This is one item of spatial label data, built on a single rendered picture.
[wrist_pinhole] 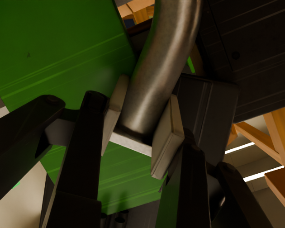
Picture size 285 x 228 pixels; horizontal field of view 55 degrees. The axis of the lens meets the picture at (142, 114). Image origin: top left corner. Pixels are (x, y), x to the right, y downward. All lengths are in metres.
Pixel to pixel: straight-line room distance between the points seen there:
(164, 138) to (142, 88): 0.04
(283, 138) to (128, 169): 0.85
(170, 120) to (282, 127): 0.90
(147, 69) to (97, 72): 0.05
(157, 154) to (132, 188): 0.10
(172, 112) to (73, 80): 0.09
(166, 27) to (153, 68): 0.03
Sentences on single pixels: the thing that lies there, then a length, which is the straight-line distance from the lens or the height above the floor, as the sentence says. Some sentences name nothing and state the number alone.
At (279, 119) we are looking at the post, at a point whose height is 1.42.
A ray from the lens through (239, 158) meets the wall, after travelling 9.82.
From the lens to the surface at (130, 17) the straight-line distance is 3.55.
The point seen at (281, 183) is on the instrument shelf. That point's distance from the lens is 0.76.
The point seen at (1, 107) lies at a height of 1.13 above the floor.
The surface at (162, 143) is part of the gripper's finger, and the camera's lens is 0.15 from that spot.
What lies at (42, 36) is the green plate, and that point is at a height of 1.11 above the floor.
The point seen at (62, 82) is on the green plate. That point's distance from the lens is 0.22.
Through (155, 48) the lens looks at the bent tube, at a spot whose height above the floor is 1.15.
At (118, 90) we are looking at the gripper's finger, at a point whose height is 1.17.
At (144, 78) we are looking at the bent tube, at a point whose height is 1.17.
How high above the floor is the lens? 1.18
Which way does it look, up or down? 4 degrees up
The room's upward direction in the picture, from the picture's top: 159 degrees clockwise
